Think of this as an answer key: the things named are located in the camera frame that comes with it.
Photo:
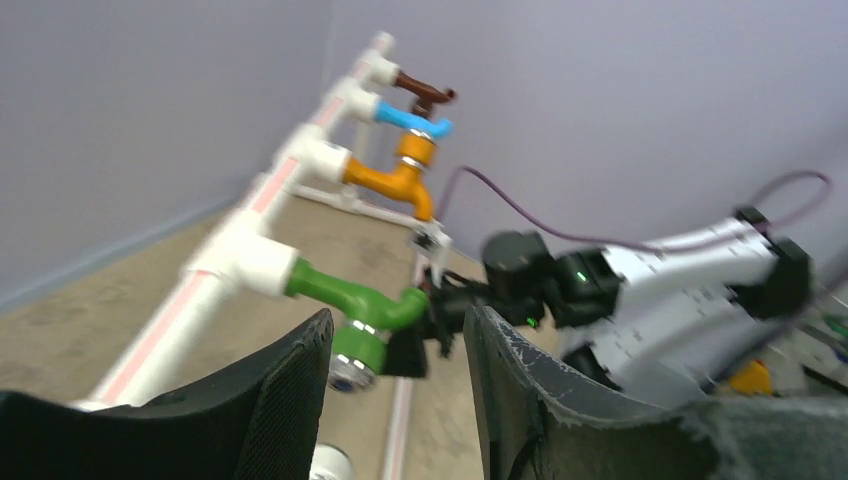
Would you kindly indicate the white faucet chrome knob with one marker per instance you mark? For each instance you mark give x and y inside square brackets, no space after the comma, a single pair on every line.
[329,462]

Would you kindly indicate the green faucet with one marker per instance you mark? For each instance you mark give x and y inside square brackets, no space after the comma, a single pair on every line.
[359,347]

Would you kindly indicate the orange faucet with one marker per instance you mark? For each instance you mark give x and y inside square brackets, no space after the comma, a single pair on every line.
[414,154]

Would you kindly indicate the blue faucet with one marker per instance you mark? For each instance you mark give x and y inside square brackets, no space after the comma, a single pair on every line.
[386,113]

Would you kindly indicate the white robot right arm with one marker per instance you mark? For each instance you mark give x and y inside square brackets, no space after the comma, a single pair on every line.
[658,325]

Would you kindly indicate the white PVC pipe frame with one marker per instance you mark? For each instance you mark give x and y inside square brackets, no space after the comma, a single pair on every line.
[239,252]

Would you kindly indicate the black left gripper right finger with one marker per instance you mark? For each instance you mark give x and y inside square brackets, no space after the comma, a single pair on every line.
[538,418]

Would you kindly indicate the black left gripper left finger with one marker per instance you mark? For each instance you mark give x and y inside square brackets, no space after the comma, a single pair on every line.
[257,418]

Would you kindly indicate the brown faucet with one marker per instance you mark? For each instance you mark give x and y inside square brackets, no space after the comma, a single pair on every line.
[426,96]

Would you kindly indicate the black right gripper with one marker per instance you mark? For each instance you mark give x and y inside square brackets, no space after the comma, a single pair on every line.
[450,295]

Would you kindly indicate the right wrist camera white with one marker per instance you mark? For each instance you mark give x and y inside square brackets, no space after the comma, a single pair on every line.
[433,245]

